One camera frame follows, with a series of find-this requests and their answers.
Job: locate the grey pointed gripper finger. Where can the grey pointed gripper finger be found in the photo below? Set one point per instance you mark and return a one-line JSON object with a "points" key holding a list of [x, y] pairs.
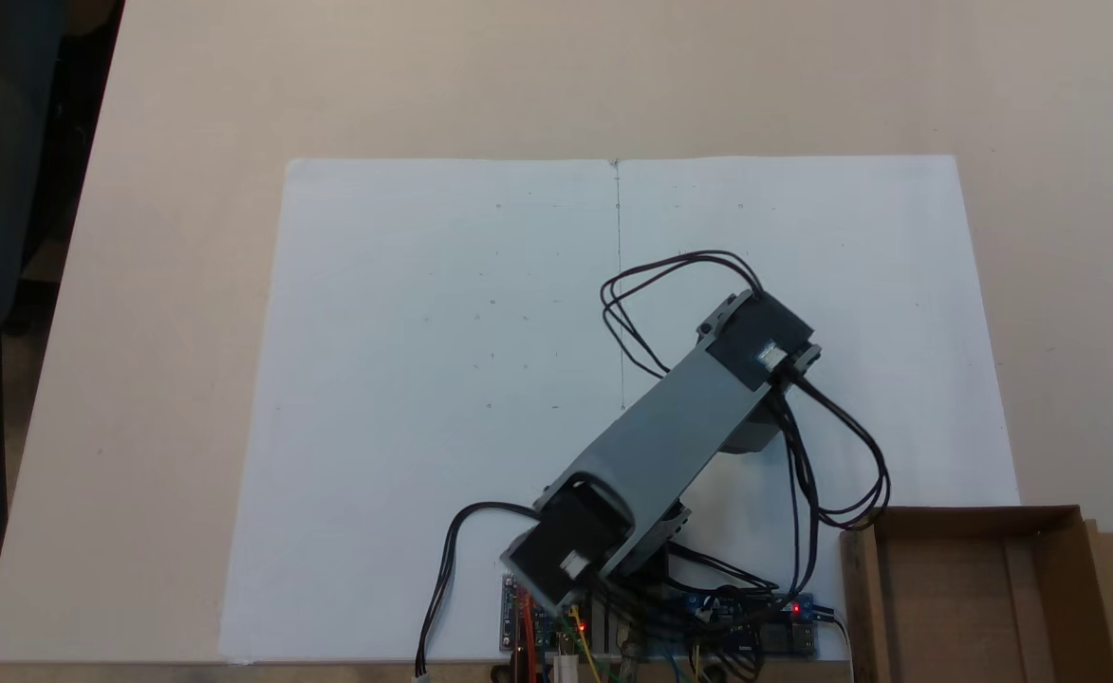
{"points": [[753, 436]]}

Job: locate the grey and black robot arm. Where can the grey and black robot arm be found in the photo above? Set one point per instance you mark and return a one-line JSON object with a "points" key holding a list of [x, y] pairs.
{"points": [[670, 427]]}

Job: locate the long blue circuit board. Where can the long blue circuit board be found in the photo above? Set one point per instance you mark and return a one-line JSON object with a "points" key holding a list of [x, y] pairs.
{"points": [[803, 636]]}

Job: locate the brown cardboard box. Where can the brown cardboard box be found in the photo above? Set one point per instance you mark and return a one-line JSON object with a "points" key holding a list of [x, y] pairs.
{"points": [[955, 607]]}

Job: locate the white USB plug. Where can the white USB plug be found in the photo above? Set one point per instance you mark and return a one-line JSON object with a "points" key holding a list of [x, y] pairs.
{"points": [[566, 672]]}

